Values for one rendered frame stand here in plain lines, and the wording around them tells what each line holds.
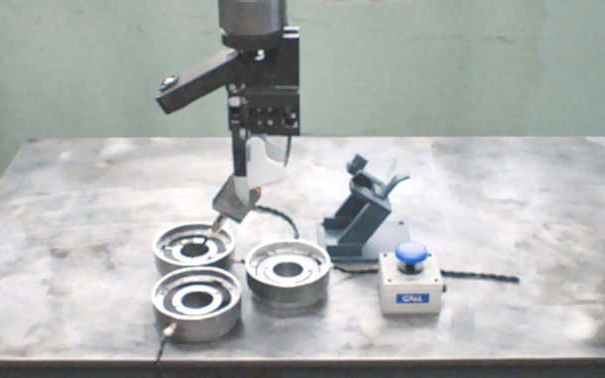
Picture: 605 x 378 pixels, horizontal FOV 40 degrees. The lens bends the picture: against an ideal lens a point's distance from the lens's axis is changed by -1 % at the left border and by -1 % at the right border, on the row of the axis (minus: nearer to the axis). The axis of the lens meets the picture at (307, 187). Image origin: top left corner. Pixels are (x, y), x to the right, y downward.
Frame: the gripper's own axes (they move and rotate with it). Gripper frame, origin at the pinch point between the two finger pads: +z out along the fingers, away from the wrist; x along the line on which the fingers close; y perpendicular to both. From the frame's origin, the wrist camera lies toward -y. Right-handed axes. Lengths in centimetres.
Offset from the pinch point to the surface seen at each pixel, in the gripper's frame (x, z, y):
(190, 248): 5.0, 11.3, -7.3
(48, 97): 160, 51, -70
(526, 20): 157, 26, 79
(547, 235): 10.3, 13.4, 42.1
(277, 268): -0.2, 11.2, 4.2
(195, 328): -13.1, 10.6, -5.0
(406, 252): -5.2, 5.9, 19.7
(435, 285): -7.7, 9.0, 23.0
